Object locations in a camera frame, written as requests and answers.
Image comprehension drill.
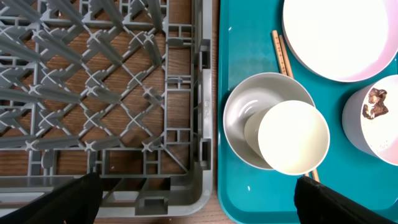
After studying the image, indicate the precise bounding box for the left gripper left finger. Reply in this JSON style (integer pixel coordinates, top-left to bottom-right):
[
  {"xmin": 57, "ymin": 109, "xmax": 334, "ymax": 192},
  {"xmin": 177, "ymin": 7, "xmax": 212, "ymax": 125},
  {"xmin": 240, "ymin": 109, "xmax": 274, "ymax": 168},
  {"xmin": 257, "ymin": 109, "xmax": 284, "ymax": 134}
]
[{"xmin": 1, "ymin": 172, "xmax": 103, "ymax": 224}]

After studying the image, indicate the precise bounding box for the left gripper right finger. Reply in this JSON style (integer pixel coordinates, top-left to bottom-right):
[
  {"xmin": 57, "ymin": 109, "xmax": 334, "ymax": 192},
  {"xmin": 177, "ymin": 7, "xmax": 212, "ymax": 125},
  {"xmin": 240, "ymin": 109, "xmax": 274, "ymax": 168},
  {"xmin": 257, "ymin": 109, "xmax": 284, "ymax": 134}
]
[{"xmin": 294, "ymin": 176, "xmax": 394, "ymax": 224}]

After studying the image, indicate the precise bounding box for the grey plastic dish rack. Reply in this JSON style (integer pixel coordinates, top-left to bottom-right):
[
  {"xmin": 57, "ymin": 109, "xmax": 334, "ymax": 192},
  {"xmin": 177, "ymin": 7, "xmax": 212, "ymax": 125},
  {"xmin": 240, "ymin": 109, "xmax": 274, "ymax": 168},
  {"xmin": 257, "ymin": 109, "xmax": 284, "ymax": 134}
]
[{"xmin": 1, "ymin": 0, "xmax": 213, "ymax": 218}]

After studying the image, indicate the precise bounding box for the small pink bowl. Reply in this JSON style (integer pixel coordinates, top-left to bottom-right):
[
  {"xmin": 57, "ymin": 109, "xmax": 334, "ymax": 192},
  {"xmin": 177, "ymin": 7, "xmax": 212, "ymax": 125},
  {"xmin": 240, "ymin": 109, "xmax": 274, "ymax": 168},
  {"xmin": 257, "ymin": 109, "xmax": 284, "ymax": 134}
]
[{"xmin": 342, "ymin": 75, "xmax": 397, "ymax": 166}]

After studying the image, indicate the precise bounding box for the brown food scrap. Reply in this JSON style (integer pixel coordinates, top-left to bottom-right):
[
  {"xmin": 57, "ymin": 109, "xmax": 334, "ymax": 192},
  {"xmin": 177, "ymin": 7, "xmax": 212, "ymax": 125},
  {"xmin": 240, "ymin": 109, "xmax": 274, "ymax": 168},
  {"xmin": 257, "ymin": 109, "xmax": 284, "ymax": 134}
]
[{"xmin": 362, "ymin": 88, "xmax": 389, "ymax": 120}]

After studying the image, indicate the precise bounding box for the teal plastic serving tray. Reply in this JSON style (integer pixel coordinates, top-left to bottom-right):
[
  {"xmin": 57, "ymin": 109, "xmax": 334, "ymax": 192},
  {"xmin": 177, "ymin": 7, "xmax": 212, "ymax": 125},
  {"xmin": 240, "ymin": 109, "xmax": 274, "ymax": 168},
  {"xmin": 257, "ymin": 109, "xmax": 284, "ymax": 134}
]
[{"xmin": 218, "ymin": 1, "xmax": 397, "ymax": 223}]

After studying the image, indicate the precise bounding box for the wooden chopstick right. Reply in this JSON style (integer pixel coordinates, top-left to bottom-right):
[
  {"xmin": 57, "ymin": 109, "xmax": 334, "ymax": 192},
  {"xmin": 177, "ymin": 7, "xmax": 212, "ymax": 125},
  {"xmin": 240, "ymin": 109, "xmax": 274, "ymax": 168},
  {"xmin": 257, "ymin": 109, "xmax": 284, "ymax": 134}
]
[{"xmin": 279, "ymin": 35, "xmax": 320, "ymax": 182}]

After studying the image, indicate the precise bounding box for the wooden chopstick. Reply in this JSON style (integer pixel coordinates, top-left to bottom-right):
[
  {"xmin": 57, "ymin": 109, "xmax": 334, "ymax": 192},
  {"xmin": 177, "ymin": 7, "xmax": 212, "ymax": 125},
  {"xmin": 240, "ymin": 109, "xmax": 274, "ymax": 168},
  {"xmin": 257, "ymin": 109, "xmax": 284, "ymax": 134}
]
[
  {"xmin": 271, "ymin": 29, "xmax": 310, "ymax": 178},
  {"xmin": 279, "ymin": 35, "xmax": 320, "ymax": 182}
]

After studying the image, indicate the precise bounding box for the white paper cup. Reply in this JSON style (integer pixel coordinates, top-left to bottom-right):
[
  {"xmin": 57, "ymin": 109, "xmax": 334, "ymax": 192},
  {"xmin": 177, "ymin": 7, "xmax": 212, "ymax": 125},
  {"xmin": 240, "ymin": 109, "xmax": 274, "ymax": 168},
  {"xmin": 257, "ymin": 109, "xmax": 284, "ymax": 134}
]
[{"xmin": 244, "ymin": 100, "xmax": 330, "ymax": 175}]

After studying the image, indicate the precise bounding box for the grey shallow bowl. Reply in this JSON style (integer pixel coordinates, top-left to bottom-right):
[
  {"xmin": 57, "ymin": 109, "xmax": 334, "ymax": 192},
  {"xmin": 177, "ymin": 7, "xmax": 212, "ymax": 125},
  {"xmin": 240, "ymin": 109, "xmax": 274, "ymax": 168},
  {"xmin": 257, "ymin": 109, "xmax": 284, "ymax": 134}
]
[{"xmin": 223, "ymin": 72, "xmax": 315, "ymax": 170}]

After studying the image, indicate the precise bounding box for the large white round plate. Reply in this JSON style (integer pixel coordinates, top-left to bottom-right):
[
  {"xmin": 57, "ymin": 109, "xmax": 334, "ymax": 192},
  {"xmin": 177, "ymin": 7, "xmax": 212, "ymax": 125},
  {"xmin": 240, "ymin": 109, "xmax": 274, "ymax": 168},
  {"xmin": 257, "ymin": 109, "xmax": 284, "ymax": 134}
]
[{"xmin": 282, "ymin": 0, "xmax": 397, "ymax": 82}]

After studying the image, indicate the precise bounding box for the wooden chopstick left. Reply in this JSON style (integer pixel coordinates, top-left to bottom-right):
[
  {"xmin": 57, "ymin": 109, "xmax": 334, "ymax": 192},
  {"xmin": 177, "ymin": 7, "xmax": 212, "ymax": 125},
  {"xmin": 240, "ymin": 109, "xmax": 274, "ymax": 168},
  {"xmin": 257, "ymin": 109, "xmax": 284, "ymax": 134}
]
[{"xmin": 271, "ymin": 29, "xmax": 310, "ymax": 178}]

